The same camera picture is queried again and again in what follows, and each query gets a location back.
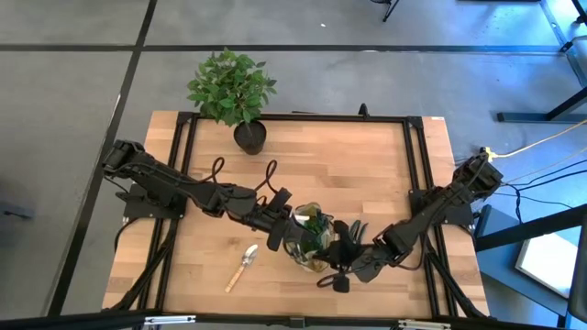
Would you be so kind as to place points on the black chair leg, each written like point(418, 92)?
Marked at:
point(390, 10)

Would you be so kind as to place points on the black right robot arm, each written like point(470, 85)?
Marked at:
point(440, 206)

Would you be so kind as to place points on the white flat panel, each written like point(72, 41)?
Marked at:
point(546, 266)

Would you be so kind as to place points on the black floor stand base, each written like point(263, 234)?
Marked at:
point(541, 117)

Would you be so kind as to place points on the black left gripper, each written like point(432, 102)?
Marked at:
point(277, 220)

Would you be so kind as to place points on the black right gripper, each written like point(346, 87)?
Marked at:
point(348, 254)

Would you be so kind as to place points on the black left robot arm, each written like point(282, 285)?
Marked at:
point(183, 188)

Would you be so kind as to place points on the silver metal bracket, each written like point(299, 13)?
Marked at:
point(424, 325)
point(169, 319)

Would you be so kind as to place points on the blue grey platform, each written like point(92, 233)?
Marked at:
point(500, 275)

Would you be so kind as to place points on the black overhead rig beam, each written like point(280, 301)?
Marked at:
point(69, 321)

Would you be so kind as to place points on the yellow power plug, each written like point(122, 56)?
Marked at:
point(488, 153)

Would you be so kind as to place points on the grey metal cart frame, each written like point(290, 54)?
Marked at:
point(580, 64)

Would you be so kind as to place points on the black diagonal table beam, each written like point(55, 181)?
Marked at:
point(527, 229)

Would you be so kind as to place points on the green potted plant black pot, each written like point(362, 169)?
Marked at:
point(229, 87)

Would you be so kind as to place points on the beige green gardening bag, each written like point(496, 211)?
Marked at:
point(316, 266)

